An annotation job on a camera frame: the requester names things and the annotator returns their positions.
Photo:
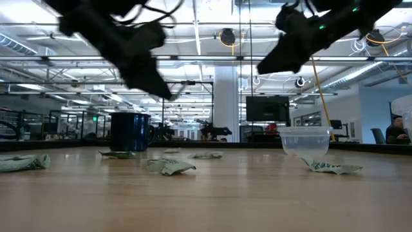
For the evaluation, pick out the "large black monitor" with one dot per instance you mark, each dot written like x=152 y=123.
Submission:
x=267 y=109

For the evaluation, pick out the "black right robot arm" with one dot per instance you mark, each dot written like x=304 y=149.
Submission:
x=354 y=16

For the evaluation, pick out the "thin black gantry frame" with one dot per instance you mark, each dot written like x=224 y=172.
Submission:
x=211 y=106

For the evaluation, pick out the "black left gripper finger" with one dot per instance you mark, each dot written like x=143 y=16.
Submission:
x=141 y=80
x=157 y=79

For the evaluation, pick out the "black background robot arm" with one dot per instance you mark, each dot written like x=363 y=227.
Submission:
x=212 y=131

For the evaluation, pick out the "white square pillar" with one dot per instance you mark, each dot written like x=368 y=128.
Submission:
x=227 y=103

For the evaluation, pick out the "small black monitor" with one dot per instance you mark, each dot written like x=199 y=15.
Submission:
x=336 y=124

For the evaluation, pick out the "grey office chair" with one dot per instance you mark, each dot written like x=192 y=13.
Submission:
x=378 y=135

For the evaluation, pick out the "dark blue mug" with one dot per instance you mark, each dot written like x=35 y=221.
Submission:
x=128 y=132

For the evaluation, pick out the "black workstation rack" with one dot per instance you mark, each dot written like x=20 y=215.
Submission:
x=21 y=124

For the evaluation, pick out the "clear plastic bowl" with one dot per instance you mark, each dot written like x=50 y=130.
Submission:
x=305 y=130

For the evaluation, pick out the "red object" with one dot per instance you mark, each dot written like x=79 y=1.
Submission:
x=272 y=127

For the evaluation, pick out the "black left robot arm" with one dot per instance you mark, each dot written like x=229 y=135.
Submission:
x=90 y=13

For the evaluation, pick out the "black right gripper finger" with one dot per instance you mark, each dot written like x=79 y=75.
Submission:
x=277 y=48
x=293 y=59

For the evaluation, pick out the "black aluminium table frame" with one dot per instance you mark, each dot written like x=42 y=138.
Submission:
x=225 y=144

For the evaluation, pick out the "person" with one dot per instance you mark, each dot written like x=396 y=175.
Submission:
x=397 y=130

